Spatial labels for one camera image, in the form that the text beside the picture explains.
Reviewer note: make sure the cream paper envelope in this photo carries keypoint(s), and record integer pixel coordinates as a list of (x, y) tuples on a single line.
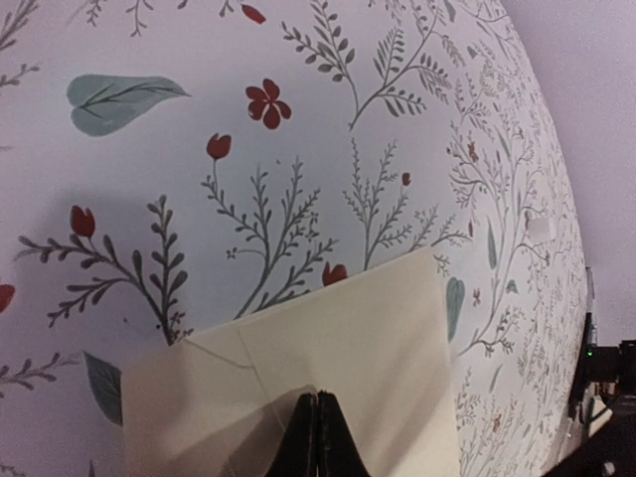
[(217, 404)]

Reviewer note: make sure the floral patterned table mat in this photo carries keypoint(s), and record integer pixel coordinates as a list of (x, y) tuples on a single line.
[(167, 166)]

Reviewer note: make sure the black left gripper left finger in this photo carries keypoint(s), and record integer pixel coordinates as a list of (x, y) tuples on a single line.
[(297, 452)]

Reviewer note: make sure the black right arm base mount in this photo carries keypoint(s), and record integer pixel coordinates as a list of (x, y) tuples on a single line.
[(608, 364)]

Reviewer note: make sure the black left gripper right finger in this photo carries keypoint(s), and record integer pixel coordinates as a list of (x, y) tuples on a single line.
[(337, 453)]

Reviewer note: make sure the white glue stick cap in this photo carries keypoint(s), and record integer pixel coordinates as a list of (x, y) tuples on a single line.
[(540, 229)]

